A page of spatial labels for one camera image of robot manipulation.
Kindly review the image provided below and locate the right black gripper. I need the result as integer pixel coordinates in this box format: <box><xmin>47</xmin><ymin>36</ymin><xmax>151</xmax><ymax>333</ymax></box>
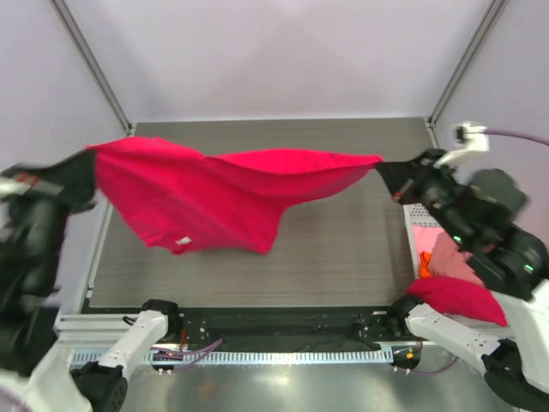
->
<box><xmin>377</xmin><ymin>147</ymin><xmax>479</xmax><ymax>248</ymax></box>

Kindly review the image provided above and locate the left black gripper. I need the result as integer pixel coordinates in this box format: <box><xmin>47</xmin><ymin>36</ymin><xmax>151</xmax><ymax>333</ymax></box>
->
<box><xmin>0</xmin><ymin>143</ymin><xmax>100</xmax><ymax>286</ymax></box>

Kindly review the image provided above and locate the magenta t shirt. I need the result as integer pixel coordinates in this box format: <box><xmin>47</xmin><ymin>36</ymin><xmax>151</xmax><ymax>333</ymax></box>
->
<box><xmin>90</xmin><ymin>136</ymin><xmax>383</xmax><ymax>254</ymax></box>
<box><xmin>407</xmin><ymin>276</ymin><xmax>508</xmax><ymax>327</ymax></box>

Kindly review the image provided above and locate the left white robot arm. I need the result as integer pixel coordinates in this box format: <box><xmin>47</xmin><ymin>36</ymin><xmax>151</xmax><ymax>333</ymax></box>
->
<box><xmin>1</xmin><ymin>150</ymin><xmax>183</xmax><ymax>411</ymax></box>

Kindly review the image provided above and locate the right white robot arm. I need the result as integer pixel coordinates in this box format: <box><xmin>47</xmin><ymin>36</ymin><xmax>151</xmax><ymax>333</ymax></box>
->
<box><xmin>377</xmin><ymin>149</ymin><xmax>548</xmax><ymax>411</ymax></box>

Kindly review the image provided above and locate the white plastic laundry basket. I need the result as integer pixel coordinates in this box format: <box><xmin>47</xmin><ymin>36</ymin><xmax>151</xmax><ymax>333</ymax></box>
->
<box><xmin>403</xmin><ymin>203</ymin><xmax>442</xmax><ymax>278</ymax></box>

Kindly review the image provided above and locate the orange garment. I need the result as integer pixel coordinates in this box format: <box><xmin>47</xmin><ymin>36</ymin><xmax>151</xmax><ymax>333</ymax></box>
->
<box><xmin>418</xmin><ymin>251</ymin><xmax>431</xmax><ymax>279</ymax></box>

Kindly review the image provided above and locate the salmon pink t shirt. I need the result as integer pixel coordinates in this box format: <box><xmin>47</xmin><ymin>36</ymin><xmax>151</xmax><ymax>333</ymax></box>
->
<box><xmin>429</xmin><ymin>229</ymin><xmax>484</xmax><ymax>286</ymax></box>

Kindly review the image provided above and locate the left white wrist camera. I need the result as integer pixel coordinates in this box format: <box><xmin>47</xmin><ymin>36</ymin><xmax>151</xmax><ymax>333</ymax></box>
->
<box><xmin>1</xmin><ymin>173</ymin><xmax>40</xmax><ymax>199</ymax></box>

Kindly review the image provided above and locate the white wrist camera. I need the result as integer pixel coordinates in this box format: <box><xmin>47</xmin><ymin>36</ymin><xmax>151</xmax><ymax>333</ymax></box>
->
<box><xmin>1</xmin><ymin>173</ymin><xmax>40</xmax><ymax>199</ymax></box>
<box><xmin>433</xmin><ymin>122</ymin><xmax>490</xmax><ymax>169</ymax></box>

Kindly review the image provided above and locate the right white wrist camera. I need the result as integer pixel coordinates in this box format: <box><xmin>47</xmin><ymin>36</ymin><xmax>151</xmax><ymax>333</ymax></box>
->
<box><xmin>433</xmin><ymin>122</ymin><xmax>490</xmax><ymax>169</ymax></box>

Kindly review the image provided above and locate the left aluminium frame post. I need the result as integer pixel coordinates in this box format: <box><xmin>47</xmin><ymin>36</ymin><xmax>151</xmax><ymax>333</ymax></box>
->
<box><xmin>48</xmin><ymin>0</ymin><xmax>134</xmax><ymax>136</ymax></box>

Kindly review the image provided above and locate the aluminium frame post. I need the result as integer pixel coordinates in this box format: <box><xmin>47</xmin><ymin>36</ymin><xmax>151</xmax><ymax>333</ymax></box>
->
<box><xmin>425</xmin><ymin>0</ymin><xmax>509</xmax><ymax>130</ymax></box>
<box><xmin>48</xmin><ymin>0</ymin><xmax>134</xmax><ymax>136</ymax></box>

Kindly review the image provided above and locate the right aluminium frame post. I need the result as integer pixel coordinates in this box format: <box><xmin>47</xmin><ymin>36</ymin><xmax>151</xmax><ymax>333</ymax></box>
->
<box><xmin>425</xmin><ymin>0</ymin><xmax>509</xmax><ymax>130</ymax></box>

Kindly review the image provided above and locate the white slotted cable duct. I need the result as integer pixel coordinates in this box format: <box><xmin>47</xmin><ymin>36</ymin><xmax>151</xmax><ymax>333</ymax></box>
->
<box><xmin>70</xmin><ymin>347</ymin><xmax>394</xmax><ymax>366</ymax></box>

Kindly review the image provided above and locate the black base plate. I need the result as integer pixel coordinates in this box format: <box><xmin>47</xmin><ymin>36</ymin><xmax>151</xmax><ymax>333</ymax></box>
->
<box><xmin>180</xmin><ymin>306</ymin><xmax>417</xmax><ymax>353</ymax></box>

